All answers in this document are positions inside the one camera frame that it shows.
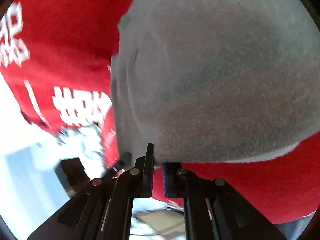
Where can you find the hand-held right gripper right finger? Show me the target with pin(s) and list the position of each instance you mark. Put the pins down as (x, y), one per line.
(167, 180)

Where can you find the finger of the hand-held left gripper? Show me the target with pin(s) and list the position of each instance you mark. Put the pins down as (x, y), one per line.
(125, 158)

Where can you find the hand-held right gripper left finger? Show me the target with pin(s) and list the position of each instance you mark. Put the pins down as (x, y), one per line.
(147, 172)

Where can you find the grey sweater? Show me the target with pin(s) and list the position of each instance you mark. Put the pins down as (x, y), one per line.
(212, 67)

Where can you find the brown cardboard box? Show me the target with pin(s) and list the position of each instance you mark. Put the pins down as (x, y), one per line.
(160, 222)

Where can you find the red printed blanket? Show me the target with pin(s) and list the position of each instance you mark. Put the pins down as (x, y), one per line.
(62, 42)

